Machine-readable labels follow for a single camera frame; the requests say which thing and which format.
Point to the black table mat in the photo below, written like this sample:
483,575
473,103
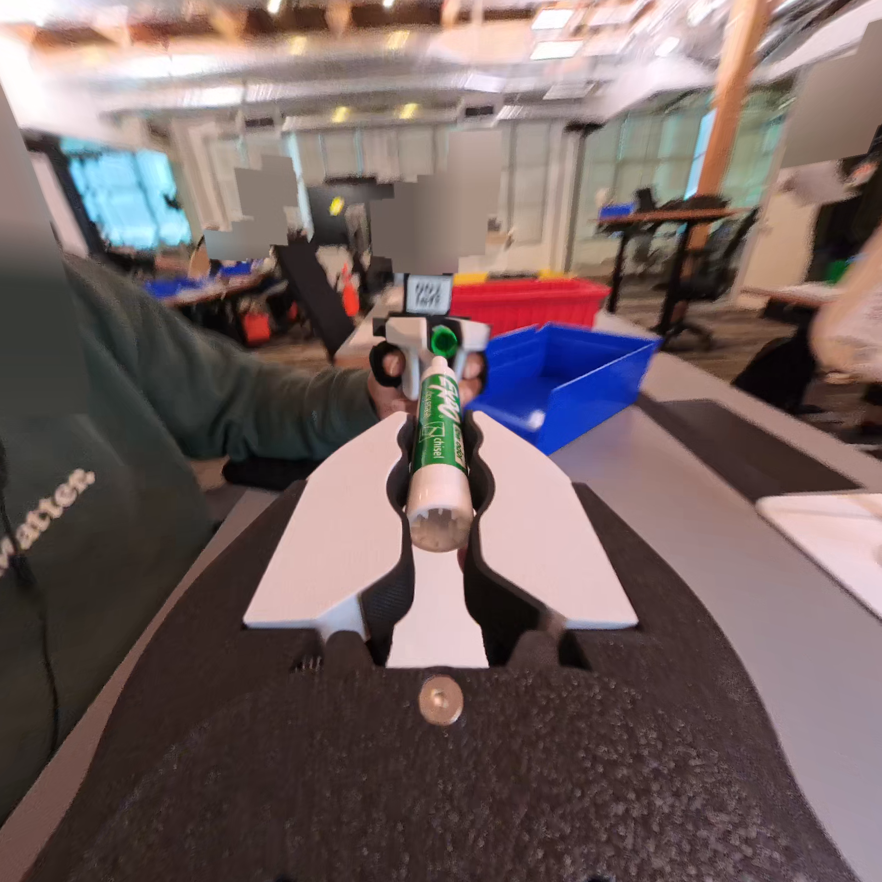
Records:
744,448

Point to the wooden desk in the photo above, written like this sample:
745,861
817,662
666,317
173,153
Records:
675,215

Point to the yellow plastic bin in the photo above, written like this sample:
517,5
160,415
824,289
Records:
470,278

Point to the person's green sweatshirt torso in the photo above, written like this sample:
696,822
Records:
103,586

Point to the person's left forearm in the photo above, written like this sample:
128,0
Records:
241,386

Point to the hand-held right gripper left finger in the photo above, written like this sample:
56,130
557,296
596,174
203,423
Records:
324,544

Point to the person's left hand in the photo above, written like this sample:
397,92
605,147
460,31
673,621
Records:
389,399

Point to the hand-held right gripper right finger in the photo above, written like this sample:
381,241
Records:
551,551

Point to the green whiteboard marker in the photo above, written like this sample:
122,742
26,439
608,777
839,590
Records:
441,441

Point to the blue plastic bin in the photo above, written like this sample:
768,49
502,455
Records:
586,372

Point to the white document stand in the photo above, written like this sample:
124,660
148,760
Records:
834,544

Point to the green marker cap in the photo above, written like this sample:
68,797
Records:
444,341

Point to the green bin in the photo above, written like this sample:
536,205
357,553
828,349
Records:
836,271

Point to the black leaning panel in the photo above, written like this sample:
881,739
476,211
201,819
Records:
317,303

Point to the red plastic bin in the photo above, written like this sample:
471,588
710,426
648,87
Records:
530,307

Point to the black display on stand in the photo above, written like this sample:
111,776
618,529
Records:
324,220

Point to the wooden ceiling beam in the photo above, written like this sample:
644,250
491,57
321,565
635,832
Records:
730,103

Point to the black mesh cushion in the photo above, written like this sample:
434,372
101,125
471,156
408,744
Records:
275,472

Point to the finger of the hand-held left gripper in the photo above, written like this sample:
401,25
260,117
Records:
406,334
474,336

